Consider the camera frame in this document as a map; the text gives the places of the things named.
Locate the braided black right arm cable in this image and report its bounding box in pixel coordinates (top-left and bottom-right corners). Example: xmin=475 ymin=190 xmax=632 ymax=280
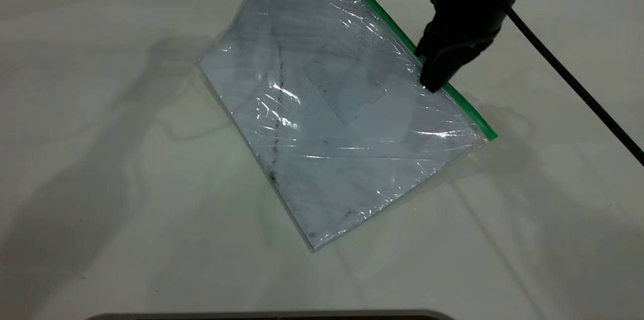
xmin=505 ymin=4 xmax=644 ymax=166

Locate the clear plastic zip bag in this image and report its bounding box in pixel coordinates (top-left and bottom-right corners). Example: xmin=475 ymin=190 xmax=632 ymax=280
xmin=197 ymin=0 xmax=499 ymax=251

